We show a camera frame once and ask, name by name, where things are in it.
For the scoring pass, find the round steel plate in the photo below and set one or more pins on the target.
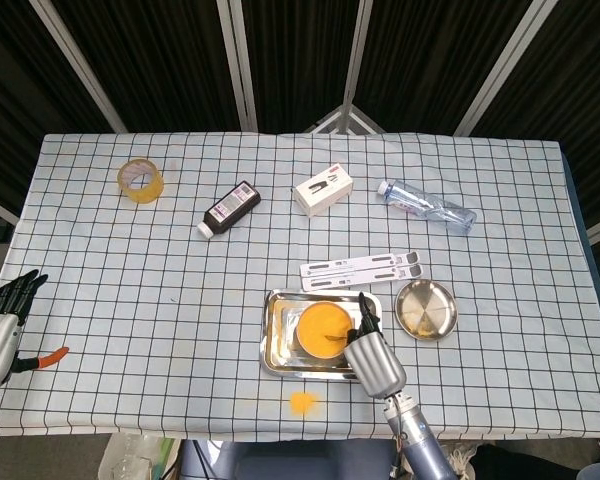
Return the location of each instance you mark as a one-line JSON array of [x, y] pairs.
[[425, 310]]

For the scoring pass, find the orange powder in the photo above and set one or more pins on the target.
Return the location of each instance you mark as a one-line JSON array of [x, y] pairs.
[[302, 401]]

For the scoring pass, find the clear plastic water bottle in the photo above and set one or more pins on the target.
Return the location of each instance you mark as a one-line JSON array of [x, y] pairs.
[[440, 210]]

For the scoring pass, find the beige bowl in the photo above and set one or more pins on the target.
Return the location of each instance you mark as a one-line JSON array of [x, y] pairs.
[[316, 355]]

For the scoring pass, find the brown bottle white cap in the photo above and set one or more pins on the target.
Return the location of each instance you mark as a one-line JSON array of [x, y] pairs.
[[230, 212]]

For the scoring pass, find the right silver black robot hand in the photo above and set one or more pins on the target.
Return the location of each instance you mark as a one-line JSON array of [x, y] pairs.
[[375, 365]]

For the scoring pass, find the dark folding screen white frame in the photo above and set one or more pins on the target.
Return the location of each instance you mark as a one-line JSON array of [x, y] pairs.
[[300, 50]]

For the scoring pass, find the clear plastic bag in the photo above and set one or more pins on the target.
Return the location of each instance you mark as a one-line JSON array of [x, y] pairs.
[[130, 460]]

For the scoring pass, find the white sneaker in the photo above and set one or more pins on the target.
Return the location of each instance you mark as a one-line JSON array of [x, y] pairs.
[[460, 457]]

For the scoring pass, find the yellow tape roll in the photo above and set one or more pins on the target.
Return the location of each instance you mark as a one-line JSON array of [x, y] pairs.
[[147, 195]]

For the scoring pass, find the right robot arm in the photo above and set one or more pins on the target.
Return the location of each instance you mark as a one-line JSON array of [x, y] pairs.
[[420, 440]]

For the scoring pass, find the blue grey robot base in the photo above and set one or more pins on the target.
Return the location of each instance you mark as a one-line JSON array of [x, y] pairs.
[[290, 462]]

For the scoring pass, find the white cardboard box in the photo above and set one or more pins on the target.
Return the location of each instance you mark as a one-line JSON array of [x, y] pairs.
[[325, 197]]

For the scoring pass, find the checked light blue tablecloth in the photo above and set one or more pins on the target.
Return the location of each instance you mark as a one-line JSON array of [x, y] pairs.
[[130, 300]]

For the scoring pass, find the white folding laptop stand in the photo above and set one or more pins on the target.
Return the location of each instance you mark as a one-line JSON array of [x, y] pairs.
[[355, 265]]

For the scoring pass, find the rectangular steel tray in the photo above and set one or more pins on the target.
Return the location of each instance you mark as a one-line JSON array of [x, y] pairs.
[[280, 360]]

